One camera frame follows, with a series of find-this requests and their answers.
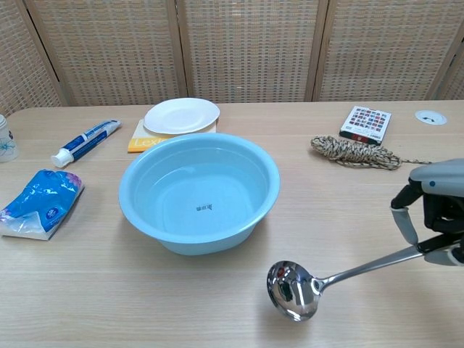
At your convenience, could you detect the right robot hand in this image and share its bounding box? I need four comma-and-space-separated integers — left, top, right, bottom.
390, 158, 464, 268

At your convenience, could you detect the stainless steel ladle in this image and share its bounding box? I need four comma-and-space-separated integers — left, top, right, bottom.
267, 235, 457, 323

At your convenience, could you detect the light blue plastic basin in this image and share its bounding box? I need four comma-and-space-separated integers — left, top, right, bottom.
118, 132, 281, 257

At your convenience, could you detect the colourful patterned card box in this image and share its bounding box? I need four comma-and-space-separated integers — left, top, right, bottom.
339, 105, 393, 146

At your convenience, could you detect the woven wooden folding screen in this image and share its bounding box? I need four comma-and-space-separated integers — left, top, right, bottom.
0, 0, 464, 117

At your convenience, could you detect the white round plate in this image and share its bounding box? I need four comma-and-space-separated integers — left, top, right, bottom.
144, 97, 221, 136

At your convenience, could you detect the yellow Lexicon book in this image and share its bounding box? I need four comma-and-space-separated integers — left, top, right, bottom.
127, 119, 218, 154

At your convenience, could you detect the blue white toothpaste tube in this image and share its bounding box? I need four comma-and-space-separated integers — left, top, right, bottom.
50, 120, 123, 168

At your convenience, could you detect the blue tissue pack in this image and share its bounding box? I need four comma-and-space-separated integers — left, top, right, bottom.
0, 168, 86, 241

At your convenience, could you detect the white floral paper cup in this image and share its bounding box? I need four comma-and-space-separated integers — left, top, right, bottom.
0, 114, 20, 163

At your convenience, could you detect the white table cable grommet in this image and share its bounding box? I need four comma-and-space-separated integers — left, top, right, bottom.
414, 109, 450, 126

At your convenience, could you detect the coiled braided rope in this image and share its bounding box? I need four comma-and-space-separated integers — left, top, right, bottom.
310, 135, 433, 172

